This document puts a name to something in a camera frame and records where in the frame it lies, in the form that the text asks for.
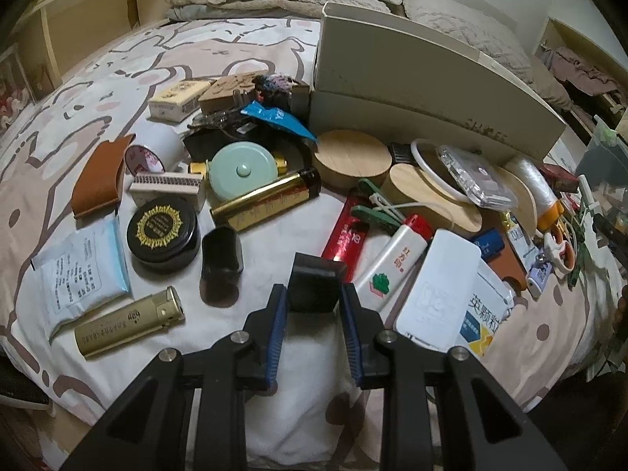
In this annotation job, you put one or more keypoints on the red floral picture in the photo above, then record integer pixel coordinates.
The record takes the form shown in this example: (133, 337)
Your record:
(14, 86)

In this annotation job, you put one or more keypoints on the small black box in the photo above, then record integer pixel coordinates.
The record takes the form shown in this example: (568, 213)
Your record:
(314, 284)

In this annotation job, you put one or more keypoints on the mint green round tin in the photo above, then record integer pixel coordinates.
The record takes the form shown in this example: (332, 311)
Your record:
(240, 171)

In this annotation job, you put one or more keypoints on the orange white scissors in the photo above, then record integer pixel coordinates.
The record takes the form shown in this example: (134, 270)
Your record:
(559, 248)

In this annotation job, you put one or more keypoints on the cream printed carton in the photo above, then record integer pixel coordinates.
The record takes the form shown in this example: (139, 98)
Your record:
(179, 100)

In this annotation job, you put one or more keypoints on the white tube red cap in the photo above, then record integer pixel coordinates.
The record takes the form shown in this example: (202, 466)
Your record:
(392, 260)

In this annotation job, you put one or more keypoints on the brown printed cardboard box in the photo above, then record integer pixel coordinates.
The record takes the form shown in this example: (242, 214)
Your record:
(230, 91)

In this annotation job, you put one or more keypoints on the white power bank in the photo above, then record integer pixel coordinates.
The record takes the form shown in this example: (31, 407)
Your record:
(436, 289)

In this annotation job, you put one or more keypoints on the clear plastic case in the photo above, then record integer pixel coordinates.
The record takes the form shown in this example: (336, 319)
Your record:
(473, 176)

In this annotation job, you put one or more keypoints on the wooden bedside shelf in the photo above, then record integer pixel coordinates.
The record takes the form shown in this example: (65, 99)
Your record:
(83, 14)

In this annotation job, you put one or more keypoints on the dark crochet piece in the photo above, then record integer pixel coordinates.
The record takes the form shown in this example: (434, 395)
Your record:
(274, 86)

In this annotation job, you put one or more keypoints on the gold lipstick tube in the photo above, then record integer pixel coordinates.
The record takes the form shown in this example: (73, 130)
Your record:
(197, 167)

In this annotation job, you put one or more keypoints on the blue foil packet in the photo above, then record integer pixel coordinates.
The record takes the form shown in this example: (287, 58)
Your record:
(277, 120)

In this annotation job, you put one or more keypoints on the light blue sachet packet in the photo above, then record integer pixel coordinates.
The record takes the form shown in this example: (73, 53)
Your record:
(78, 279)

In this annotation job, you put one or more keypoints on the red snack packet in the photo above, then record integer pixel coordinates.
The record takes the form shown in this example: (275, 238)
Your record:
(346, 235)

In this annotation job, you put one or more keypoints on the red flat box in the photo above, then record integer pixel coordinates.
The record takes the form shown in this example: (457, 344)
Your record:
(559, 176)

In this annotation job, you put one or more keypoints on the black leather wallet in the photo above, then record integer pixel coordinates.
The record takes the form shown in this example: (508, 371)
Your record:
(211, 144)

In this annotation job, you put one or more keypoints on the large beige fluffy pillow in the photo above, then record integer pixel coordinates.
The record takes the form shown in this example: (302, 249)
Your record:
(466, 34)

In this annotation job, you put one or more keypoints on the small white blue packet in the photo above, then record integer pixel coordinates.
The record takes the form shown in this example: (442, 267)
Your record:
(519, 235)

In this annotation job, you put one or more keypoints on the green clothespin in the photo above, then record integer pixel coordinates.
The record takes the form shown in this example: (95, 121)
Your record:
(378, 218)
(373, 190)

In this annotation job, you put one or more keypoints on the gold metal lighter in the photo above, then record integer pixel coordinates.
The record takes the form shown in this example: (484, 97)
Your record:
(127, 321)

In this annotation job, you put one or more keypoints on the pink clothing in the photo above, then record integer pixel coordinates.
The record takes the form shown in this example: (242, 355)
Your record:
(579, 71)

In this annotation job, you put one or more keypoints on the wooden open closet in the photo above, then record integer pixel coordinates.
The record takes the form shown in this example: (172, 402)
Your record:
(588, 122)

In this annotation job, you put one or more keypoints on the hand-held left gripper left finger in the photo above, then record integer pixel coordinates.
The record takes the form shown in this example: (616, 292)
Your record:
(277, 333)

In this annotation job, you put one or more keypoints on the gold lighter black cap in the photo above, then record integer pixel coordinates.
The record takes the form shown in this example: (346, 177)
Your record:
(265, 201)

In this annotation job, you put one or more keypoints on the white cardboard box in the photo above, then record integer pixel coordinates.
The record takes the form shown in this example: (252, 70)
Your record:
(417, 68)

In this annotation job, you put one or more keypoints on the brown leather case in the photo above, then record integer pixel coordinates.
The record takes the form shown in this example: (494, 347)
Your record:
(100, 176)

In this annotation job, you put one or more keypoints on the clear tape roll orange core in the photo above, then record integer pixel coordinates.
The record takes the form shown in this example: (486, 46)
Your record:
(537, 186)

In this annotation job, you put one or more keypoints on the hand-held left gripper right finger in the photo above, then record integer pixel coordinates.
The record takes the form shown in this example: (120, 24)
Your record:
(351, 333)

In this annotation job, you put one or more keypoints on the white blue yellow packet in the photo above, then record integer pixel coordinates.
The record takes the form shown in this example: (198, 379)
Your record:
(485, 314)

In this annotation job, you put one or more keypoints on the brown leather piece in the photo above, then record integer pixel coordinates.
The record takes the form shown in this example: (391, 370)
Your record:
(510, 270)

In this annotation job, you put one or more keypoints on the black round tin gold print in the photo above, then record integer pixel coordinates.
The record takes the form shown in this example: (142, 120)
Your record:
(162, 230)

